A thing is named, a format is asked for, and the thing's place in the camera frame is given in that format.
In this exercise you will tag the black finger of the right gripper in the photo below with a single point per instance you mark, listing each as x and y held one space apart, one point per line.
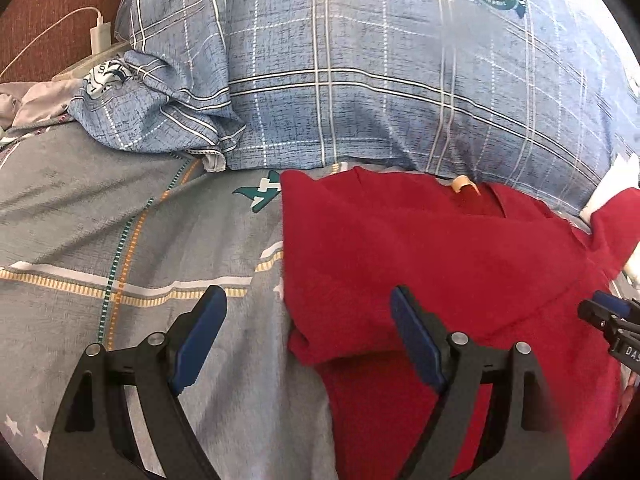
606 321
623 308

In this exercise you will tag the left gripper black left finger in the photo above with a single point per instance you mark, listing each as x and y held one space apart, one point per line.
92 435

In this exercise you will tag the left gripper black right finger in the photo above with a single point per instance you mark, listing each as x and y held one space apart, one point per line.
521 438

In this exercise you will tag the red knit sweater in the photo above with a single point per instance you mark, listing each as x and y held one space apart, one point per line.
489 261

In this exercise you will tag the person's right hand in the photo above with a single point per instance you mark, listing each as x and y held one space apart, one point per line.
630 384

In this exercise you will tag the white cloth at right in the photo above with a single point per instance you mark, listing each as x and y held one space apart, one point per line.
623 174

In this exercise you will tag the grey patterned bed sheet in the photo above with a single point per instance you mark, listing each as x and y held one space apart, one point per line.
104 246

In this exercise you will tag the blue plaid pillow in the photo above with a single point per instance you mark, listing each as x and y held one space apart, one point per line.
541 95

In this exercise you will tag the grey crumpled garment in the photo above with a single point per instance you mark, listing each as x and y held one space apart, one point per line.
27 102

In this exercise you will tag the beige power strip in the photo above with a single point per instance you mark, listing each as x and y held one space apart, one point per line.
83 67

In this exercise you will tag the white phone charger plug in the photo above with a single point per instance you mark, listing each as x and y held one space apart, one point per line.
100 36

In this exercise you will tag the red-brown headboard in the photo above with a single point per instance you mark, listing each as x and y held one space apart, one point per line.
40 38

